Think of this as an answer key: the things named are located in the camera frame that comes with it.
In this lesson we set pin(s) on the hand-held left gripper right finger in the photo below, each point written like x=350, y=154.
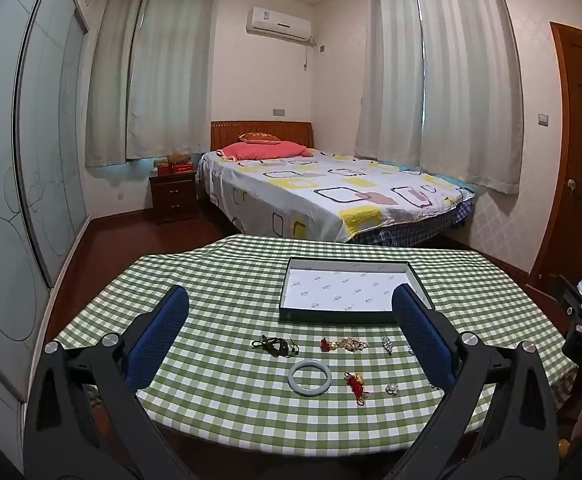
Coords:
x=421, y=336

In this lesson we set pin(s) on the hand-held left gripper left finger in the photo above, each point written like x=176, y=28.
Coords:
x=157, y=339

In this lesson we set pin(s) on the crystal brooch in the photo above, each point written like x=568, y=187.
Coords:
x=387, y=344

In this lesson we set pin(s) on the small pearl brooch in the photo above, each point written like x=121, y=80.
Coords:
x=391, y=388

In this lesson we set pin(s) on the red and gold charm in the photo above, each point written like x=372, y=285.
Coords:
x=345, y=345

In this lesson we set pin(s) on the red tassel charm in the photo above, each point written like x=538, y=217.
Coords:
x=355, y=386

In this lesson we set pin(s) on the green shallow box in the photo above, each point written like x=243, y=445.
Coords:
x=351, y=285

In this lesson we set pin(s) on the pale jade bangle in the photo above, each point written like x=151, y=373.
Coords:
x=292, y=380

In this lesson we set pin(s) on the green checkered tablecloth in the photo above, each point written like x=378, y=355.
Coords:
x=221, y=285

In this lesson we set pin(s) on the blue plaid bed sheet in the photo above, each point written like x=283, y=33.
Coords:
x=411, y=227

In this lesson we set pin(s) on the dark wooden nightstand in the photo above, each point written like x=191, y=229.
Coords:
x=173, y=197

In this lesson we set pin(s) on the red box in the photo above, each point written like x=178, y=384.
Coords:
x=182, y=168

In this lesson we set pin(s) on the bed with patterned sheet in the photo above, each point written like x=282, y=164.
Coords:
x=321, y=185

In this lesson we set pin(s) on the brown wooden door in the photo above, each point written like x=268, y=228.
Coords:
x=578, y=150

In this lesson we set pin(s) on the glass sliding wardrobe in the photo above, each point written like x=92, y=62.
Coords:
x=26, y=185

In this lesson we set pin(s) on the pink pillow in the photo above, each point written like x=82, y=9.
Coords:
x=263, y=151

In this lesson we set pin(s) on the wooden headboard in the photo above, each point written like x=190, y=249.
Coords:
x=231, y=132

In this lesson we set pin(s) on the brown red cushion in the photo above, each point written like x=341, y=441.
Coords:
x=258, y=138

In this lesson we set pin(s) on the wide white curtain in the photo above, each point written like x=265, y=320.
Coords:
x=471, y=85
x=171, y=70

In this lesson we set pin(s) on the narrow white curtain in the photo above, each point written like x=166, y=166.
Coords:
x=388, y=75
x=108, y=85

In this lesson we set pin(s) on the white air conditioner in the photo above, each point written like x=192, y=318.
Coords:
x=278, y=22

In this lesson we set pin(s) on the wall light switch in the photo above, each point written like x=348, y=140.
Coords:
x=543, y=119

